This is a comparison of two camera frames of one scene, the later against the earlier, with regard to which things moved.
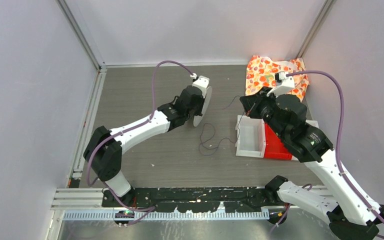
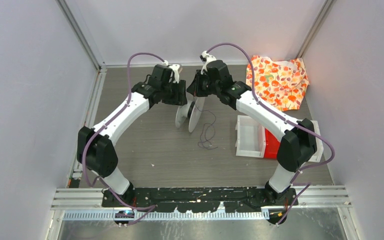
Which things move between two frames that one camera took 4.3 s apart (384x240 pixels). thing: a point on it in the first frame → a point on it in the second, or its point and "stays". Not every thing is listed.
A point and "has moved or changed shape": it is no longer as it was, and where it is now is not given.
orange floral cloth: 261,71 stays
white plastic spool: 197,119 has moved or changed shape
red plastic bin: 274,147 stays
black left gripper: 198,111 → 180,98
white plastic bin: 250,137 stays
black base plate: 202,200 stays
